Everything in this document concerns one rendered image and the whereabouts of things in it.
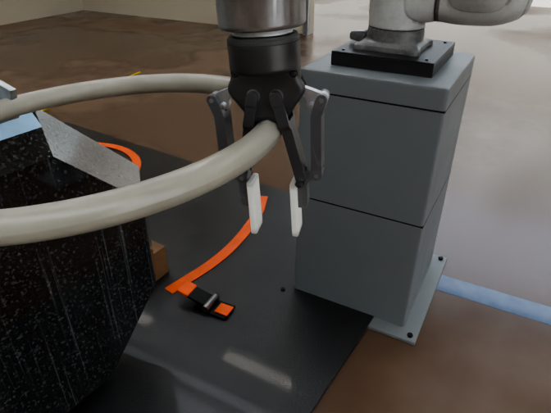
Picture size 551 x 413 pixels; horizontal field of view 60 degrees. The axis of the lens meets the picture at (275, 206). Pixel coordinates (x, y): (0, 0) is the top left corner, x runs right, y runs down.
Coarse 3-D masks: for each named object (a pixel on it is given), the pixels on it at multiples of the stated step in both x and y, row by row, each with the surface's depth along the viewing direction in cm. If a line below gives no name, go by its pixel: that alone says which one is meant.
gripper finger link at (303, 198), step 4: (308, 168) 55; (308, 172) 54; (308, 176) 54; (308, 180) 54; (308, 184) 56; (300, 188) 55; (304, 188) 55; (308, 188) 56; (300, 192) 55; (304, 192) 55; (308, 192) 56; (300, 196) 56; (304, 196) 55; (308, 196) 56; (300, 200) 56; (304, 200) 56; (308, 200) 56; (300, 204) 56; (304, 204) 56
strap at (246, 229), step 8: (104, 144) 277; (112, 144) 277; (128, 152) 268; (136, 160) 259; (264, 200) 222; (264, 208) 216; (248, 224) 205; (240, 232) 199; (248, 232) 199; (232, 240) 194; (240, 240) 194; (224, 248) 189; (232, 248) 189; (216, 256) 185; (224, 256) 185; (208, 264) 181; (216, 264) 181; (192, 272) 177; (200, 272) 177; (176, 280) 173; (184, 280) 173; (192, 280) 173; (168, 288) 169; (176, 288) 169
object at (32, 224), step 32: (32, 96) 73; (64, 96) 75; (96, 96) 77; (256, 128) 50; (224, 160) 44; (256, 160) 47; (128, 192) 39; (160, 192) 40; (192, 192) 41; (0, 224) 37; (32, 224) 37; (64, 224) 37; (96, 224) 38
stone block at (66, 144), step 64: (64, 128) 104; (0, 192) 89; (64, 192) 100; (0, 256) 93; (64, 256) 105; (128, 256) 121; (0, 320) 97; (64, 320) 110; (128, 320) 128; (0, 384) 101; (64, 384) 116
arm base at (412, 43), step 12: (360, 36) 136; (372, 36) 130; (384, 36) 127; (396, 36) 126; (408, 36) 126; (420, 36) 128; (360, 48) 130; (372, 48) 129; (384, 48) 128; (396, 48) 126; (408, 48) 125; (420, 48) 127
